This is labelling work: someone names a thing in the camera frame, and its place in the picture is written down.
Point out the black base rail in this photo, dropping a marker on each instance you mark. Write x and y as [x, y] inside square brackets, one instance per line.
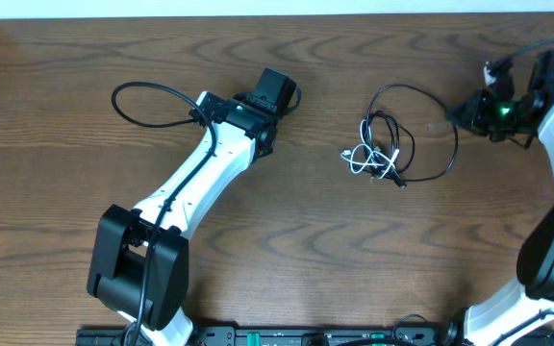
[230, 336]

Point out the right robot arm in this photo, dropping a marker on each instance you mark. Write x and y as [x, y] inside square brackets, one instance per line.
[521, 307]

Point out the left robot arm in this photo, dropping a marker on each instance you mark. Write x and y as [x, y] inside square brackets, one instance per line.
[140, 258]

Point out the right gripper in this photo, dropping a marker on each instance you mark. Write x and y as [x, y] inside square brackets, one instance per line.
[476, 106]

